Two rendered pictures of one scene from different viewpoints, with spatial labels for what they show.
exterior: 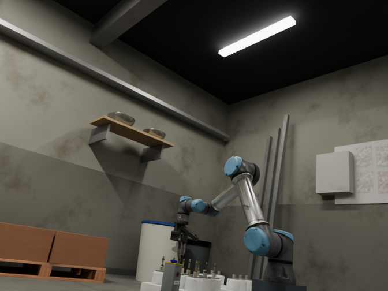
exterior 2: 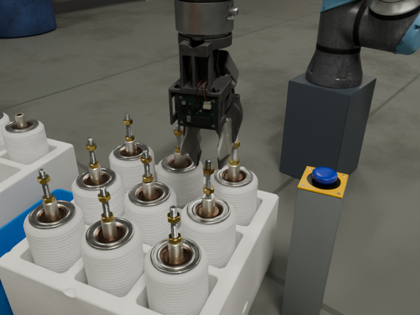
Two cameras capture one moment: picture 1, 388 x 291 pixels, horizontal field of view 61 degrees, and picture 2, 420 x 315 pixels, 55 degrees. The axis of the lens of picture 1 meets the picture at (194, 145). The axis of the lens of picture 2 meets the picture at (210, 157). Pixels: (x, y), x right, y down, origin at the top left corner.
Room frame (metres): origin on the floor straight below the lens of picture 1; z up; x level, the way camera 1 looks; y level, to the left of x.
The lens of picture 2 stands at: (2.14, 0.53, 0.68)
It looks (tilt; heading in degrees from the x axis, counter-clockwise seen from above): 30 degrees down; 261
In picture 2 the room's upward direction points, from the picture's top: straight up
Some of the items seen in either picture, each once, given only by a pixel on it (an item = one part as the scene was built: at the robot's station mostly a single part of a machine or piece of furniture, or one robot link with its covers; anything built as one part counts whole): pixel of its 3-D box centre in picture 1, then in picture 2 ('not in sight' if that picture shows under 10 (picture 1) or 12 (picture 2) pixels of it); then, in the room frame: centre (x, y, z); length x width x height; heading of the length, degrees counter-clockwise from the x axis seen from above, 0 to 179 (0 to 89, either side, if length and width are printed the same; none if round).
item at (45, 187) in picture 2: not in sight; (46, 189); (2.32, -0.04, 0.30); 0.01 x 0.01 x 0.08
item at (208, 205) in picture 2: not in sight; (208, 204); (2.06, -0.01, 0.26); 0.02 x 0.02 x 0.03
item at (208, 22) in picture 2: (183, 218); (207, 17); (2.06, 0.00, 0.57); 0.08 x 0.08 x 0.05
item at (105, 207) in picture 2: not in sight; (105, 207); (2.22, 0.03, 0.30); 0.01 x 0.01 x 0.08
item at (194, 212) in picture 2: not in sight; (208, 210); (2.06, -0.01, 0.25); 0.08 x 0.08 x 0.01
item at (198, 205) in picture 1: (197, 206); not in sight; (1.99, -0.07, 0.65); 0.11 x 0.11 x 0.08; 37
